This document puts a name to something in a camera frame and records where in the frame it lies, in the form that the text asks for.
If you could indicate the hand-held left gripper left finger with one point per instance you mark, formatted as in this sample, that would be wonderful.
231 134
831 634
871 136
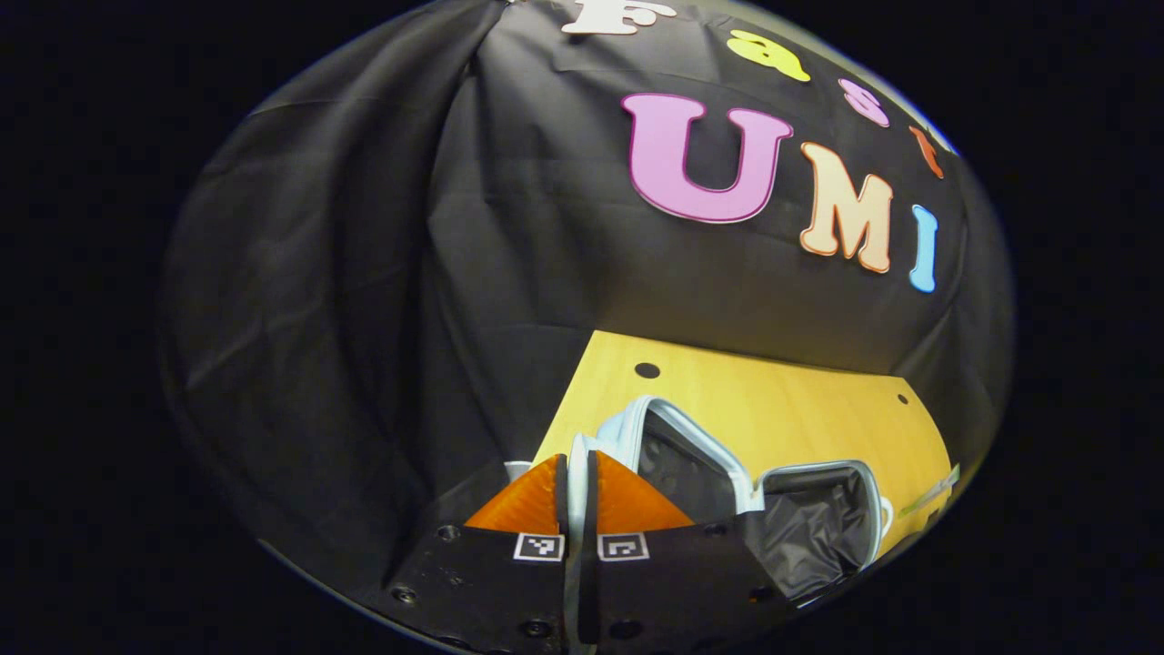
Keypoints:
496 591

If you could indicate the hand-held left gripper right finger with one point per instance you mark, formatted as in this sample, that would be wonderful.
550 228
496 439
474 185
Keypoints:
673 591

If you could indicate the black backdrop cloth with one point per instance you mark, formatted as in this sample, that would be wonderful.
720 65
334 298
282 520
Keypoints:
364 273

